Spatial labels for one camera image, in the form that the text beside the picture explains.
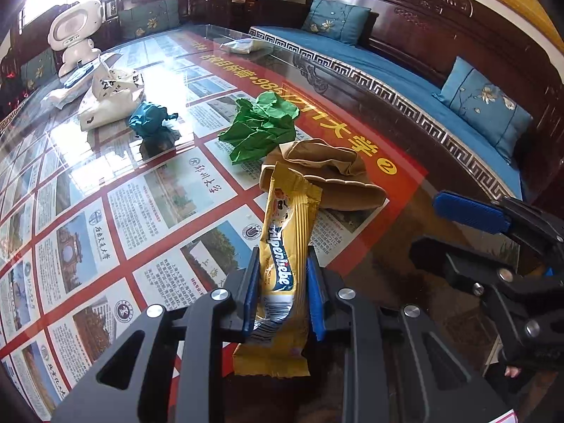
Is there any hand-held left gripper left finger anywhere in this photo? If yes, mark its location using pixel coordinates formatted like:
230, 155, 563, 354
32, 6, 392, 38
52, 247, 260, 423

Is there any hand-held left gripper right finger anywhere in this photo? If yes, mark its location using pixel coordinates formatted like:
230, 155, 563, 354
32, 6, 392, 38
307, 247, 516, 423

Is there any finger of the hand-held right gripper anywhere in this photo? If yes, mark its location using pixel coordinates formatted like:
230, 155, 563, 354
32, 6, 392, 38
432, 191, 564, 252
409, 235, 544, 300

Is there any yellow candy wrapper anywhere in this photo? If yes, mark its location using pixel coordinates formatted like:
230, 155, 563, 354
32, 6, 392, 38
232, 161, 323, 379

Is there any blue floral cushion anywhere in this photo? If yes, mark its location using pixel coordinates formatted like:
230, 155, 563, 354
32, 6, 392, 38
432, 56, 534, 164
302, 0, 372, 47

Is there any brown paper bag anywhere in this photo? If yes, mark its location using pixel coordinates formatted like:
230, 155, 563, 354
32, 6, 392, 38
259, 138, 388, 214

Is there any green crumpled paper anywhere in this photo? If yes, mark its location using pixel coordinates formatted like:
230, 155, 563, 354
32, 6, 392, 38
218, 92, 299, 166

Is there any printed poster under glass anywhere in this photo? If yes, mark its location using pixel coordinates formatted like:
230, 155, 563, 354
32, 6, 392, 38
0, 26, 430, 421

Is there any blue patterned-trim seat cushion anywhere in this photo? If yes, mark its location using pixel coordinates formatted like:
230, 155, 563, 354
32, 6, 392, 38
249, 25, 525, 201

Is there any teal crumpled paper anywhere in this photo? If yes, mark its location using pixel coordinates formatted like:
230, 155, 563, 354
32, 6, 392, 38
128, 100, 179, 139

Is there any carved wooden sofa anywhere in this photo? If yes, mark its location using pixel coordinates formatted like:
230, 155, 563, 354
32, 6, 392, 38
249, 0, 564, 212

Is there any white printed plastic bag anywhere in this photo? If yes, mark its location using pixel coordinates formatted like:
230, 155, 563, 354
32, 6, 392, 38
78, 59, 146, 132

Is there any white tissue packet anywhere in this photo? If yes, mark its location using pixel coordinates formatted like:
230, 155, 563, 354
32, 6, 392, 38
219, 38, 265, 55

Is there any wet wipes packet blue lid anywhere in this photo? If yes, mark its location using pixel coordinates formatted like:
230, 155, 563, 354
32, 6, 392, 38
42, 52, 124, 110

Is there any dark wooden side table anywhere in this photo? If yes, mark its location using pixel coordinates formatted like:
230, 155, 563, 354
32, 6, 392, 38
211, 0, 309, 33

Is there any teal floral cushion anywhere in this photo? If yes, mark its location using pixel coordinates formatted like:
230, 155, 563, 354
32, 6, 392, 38
20, 48, 60, 91
117, 0, 181, 40

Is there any white robot toy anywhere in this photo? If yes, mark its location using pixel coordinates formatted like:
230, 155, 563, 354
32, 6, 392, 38
48, 0, 104, 78

